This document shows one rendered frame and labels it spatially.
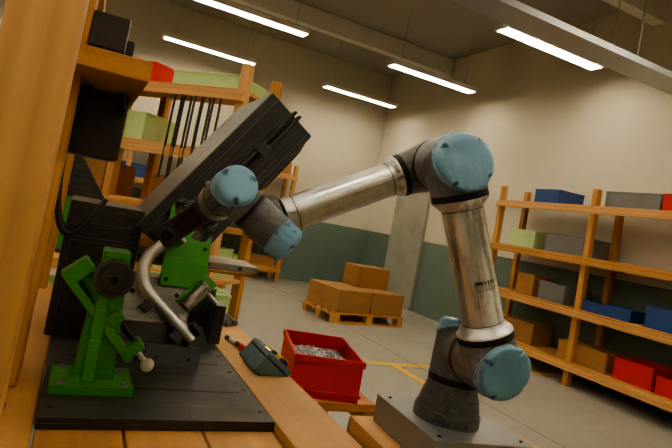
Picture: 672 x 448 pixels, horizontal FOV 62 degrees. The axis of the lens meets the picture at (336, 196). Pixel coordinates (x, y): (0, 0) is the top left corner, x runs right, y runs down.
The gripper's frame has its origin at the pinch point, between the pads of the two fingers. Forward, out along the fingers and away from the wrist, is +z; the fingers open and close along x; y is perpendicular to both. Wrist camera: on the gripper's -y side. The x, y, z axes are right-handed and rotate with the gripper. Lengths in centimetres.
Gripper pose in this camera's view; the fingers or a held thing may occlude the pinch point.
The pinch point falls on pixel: (185, 226)
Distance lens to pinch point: 131.3
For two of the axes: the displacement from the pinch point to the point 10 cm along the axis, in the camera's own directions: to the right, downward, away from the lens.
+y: 6.8, -5.5, 5.0
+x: -5.9, -8.1, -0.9
